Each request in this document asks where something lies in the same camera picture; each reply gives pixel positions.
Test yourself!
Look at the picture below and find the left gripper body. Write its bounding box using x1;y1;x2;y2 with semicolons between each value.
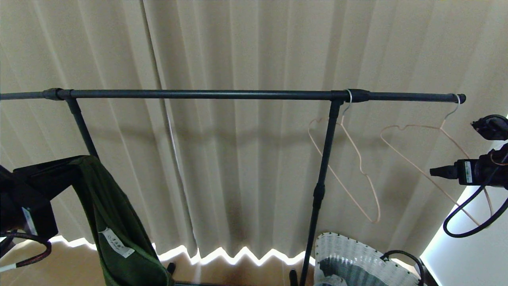
0;171;59;241

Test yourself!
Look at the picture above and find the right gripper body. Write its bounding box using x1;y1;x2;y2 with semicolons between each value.
454;159;491;186

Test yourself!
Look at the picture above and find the pink clothes hanger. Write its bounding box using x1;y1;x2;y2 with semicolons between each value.
308;89;381;224
380;94;495;228

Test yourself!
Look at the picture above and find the green long-sleeved shirt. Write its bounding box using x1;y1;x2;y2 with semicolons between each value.
69;155;176;286

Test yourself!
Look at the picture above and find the white laundry basket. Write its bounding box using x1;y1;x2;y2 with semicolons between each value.
314;232;428;286

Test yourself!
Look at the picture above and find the black clothes rack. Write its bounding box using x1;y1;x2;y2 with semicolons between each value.
0;88;467;286

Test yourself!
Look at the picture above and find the beige curtain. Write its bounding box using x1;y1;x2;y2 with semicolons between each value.
0;0;508;267

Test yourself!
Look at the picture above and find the black cable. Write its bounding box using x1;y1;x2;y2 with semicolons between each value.
0;232;52;273
443;184;508;238

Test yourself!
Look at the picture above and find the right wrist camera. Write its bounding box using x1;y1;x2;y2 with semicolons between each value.
471;114;508;141

